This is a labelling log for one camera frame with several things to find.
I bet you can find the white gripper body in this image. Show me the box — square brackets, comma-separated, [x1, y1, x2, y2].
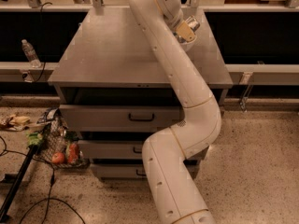
[157, 0, 183, 32]

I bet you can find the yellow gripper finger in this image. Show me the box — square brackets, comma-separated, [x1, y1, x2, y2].
[176, 21, 195, 42]

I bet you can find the silver redbull can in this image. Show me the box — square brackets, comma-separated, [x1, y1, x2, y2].
[175, 15, 200, 43]

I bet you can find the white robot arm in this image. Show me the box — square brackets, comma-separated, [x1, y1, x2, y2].
[129, 0, 221, 224]

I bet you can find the white ceramic bowl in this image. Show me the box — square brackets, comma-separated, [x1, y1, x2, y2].
[181, 38, 196, 52]

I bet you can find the grey drawer cabinet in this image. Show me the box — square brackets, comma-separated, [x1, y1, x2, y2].
[47, 7, 234, 184]

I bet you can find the top grey drawer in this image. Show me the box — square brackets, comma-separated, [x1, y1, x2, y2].
[59, 105, 183, 133]

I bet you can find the grey drawer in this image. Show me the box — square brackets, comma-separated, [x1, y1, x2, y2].
[78, 140, 143, 160]
[59, 105, 183, 133]
[90, 163, 201, 181]

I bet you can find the middle grey drawer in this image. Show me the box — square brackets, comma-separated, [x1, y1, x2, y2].
[78, 140, 143, 160]

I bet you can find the clear plastic water bottle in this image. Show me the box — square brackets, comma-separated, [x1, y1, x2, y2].
[21, 39, 41, 68]

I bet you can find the bottom grey drawer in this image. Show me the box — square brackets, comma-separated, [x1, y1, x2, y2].
[90, 163, 201, 181]

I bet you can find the red snack bag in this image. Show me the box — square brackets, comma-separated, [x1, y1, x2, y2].
[65, 143, 79, 164]

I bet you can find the red apple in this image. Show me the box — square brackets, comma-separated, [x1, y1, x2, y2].
[51, 152, 64, 164]

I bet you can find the green snack bag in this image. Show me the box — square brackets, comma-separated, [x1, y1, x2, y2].
[27, 132, 44, 147]

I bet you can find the crumpled snack wrapper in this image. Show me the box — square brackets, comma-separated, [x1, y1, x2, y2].
[0, 115, 30, 132]

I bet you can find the black metal pole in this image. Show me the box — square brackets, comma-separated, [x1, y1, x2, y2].
[0, 146, 37, 224]

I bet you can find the black floor cable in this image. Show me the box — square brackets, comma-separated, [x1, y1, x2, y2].
[0, 134, 87, 224]

